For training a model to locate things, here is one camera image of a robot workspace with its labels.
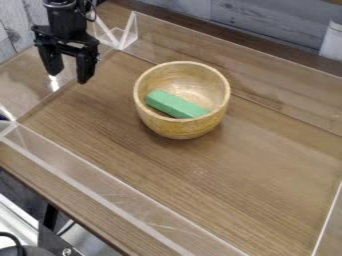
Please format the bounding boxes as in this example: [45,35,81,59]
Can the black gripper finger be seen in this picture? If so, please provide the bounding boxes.
[76,52,97,84]
[37,45,64,76]

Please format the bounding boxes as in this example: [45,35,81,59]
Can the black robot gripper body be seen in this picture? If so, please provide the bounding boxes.
[32,1,98,56]

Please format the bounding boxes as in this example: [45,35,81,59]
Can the green rectangular block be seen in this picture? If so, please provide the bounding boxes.
[145,89,209,119]

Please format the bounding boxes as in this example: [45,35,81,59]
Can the brown wooden bowl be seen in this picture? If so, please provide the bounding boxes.
[132,61,231,139]

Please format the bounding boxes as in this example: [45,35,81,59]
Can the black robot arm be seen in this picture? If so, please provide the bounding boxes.
[32,0,100,84]

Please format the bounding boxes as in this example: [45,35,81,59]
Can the clear acrylic tray walls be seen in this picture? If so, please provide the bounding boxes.
[0,3,342,256]

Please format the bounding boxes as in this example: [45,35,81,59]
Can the white cylinder object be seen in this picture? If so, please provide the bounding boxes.
[319,17,342,62]

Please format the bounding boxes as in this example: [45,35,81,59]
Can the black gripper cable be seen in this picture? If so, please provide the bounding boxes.
[81,0,98,24]

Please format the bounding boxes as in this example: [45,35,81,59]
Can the black metal table bracket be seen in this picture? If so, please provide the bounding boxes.
[37,204,84,256]

